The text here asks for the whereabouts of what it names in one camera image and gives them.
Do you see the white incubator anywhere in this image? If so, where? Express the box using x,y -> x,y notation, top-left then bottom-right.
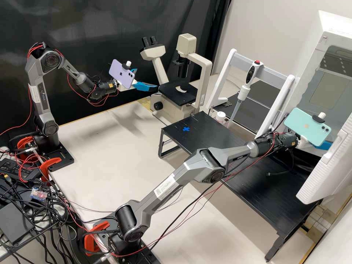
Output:
298,10 -> 352,154

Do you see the wrist camera phone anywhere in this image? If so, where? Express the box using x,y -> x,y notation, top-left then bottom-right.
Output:
283,107 -> 333,147
109,59 -> 138,90

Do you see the black platform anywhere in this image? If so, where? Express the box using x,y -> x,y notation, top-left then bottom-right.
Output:
230,96 -> 277,132
249,80 -> 279,97
220,150 -> 322,262
158,111 -> 249,158

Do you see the black power adapter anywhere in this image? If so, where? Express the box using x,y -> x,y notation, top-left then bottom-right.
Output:
0,158 -> 42,182

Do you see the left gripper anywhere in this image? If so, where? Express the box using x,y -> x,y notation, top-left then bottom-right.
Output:
117,69 -> 159,92

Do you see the white pipette stand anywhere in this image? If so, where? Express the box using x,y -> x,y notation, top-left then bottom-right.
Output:
206,49 -> 296,139

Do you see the pipette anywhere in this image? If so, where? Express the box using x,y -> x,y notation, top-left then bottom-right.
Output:
228,59 -> 264,128

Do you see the cream microscope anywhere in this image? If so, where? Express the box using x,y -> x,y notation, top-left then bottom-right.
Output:
139,33 -> 214,124

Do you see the black cable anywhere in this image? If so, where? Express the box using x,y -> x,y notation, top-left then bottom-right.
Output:
267,147 -> 303,176

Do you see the left wrist camera phone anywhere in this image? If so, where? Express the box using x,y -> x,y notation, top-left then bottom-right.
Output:
109,59 -> 138,90

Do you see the small circuit board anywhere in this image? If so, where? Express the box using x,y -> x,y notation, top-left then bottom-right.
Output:
29,188 -> 48,201

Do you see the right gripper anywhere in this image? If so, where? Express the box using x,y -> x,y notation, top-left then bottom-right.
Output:
298,135 -> 335,151

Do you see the black box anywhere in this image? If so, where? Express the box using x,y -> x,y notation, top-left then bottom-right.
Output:
0,203 -> 36,245

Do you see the right wrist camera phone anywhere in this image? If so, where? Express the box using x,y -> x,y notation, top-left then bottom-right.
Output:
283,107 -> 333,147

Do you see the orange clamp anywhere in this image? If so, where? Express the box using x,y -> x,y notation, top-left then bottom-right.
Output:
16,138 -> 37,163
38,157 -> 63,182
84,221 -> 110,257

